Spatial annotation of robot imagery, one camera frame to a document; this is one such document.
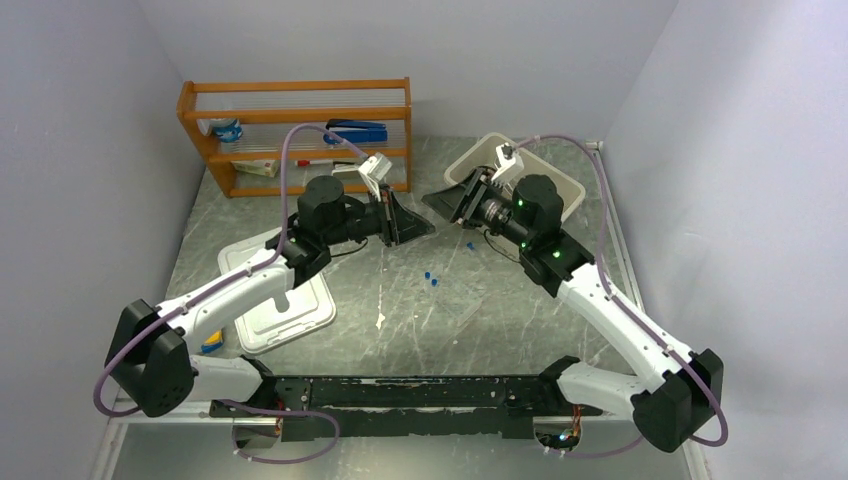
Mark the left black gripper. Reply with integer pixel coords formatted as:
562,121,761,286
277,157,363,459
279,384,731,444
323,184,435,248

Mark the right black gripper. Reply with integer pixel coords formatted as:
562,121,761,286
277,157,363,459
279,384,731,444
422,166,534,249

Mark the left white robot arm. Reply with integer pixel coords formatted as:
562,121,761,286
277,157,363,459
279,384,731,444
93,176,435,418

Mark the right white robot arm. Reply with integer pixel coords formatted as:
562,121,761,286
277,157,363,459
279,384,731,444
422,168,726,453

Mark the beige plastic bin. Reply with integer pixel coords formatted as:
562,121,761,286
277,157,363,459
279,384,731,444
443,132,586,222

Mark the orange wooden shelf rack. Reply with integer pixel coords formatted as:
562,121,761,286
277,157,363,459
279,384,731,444
176,77,412,198

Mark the blue stapler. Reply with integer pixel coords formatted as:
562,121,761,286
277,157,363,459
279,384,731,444
325,118,388,144

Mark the red white marker pen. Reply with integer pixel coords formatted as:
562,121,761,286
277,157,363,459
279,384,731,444
296,159,337,167

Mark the white plastic container lid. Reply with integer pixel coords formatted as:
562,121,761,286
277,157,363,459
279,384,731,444
217,228,338,356

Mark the small white green box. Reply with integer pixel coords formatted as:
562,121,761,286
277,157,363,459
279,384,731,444
232,159,280,178

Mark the blue yellow small object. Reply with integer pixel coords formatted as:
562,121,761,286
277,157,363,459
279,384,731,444
200,330,224,354

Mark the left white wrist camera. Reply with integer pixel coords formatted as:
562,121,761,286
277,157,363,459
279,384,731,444
357,152,392,198

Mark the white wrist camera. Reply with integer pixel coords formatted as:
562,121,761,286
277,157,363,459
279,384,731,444
492,143,524,187
357,152,392,198

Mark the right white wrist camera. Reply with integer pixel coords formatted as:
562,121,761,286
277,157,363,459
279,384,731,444
492,143,524,187

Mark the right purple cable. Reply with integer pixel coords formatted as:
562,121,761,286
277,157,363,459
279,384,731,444
513,134,730,460

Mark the purple cable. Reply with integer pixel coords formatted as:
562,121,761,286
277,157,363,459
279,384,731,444
513,134,730,460
92,123,372,419

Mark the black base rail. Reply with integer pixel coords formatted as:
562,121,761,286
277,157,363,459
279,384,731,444
274,376,604,442

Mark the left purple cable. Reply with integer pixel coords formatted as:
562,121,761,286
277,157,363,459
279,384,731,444
92,123,372,419

